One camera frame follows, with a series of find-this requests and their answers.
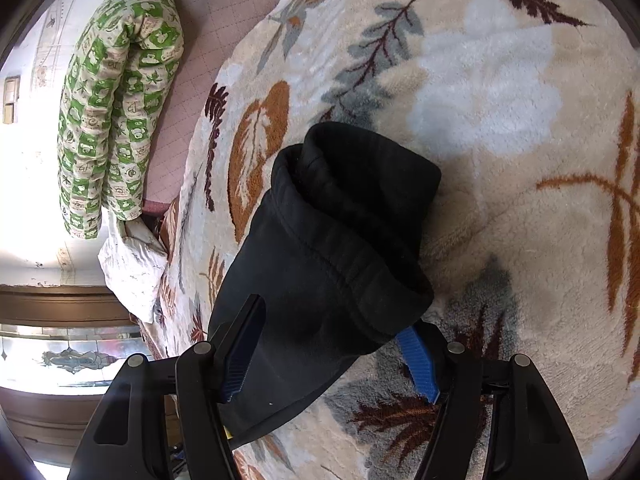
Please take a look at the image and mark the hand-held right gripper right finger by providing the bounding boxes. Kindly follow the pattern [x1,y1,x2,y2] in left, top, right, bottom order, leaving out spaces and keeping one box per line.
[396,322,590,480]

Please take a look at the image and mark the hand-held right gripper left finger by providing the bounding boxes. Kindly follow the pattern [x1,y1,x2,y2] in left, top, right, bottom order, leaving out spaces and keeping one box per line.
[67,294,267,480]

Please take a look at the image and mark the black pants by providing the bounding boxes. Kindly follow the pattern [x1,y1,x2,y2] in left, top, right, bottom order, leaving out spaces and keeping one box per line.
[207,121,442,450]

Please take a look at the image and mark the white printed cloth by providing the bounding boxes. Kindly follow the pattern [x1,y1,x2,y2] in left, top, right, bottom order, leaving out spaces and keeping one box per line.
[97,215,168,325]

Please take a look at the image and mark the brown wooden cabinet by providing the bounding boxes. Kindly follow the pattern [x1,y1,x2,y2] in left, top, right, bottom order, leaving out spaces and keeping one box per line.
[0,284,177,461]

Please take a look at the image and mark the cream leaf-print fleece blanket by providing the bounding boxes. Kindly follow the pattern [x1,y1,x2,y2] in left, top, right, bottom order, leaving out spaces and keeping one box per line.
[137,0,640,480]

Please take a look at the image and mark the green and cream patterned quilt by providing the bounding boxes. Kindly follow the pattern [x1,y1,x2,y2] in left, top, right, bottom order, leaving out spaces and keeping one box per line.
[56,0,185,240]

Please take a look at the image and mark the pink quilted bed sheet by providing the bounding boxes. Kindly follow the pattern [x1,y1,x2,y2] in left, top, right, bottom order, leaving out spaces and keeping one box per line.
[141,0,311,216]

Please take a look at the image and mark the beige wall switch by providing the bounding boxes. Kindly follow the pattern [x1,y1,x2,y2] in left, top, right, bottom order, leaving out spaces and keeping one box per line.
[1,76,21,125]

